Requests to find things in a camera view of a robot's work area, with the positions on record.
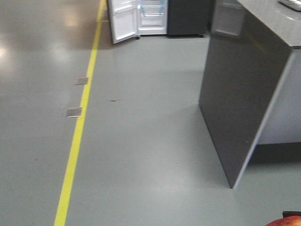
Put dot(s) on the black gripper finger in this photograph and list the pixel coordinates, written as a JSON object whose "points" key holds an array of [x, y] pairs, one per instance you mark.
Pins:
{"points": [[291, 213]]}

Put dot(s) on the white fridge door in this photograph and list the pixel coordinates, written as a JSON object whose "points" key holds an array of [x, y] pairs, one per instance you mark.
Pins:
{"points": [[123, 16]]}

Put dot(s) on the red yellow apple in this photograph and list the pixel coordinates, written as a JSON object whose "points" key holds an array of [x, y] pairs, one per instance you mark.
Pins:
{"points": [[287, 221]]}

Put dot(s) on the metal floor plate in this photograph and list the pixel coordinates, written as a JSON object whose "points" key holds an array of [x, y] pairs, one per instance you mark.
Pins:
{"points": [[81, 80], [74, 112]]}

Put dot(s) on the dark fridge body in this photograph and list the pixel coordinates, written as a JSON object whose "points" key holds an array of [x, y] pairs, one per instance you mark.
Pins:
{"points": [[174, 17]]}

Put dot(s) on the metal floor plate near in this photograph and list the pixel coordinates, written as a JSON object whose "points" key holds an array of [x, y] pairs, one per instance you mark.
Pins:
{"points": [[74, 112]]}

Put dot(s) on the metal floor plate far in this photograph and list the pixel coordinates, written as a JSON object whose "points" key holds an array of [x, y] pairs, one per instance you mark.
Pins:
{"points": [[81, 80]]}

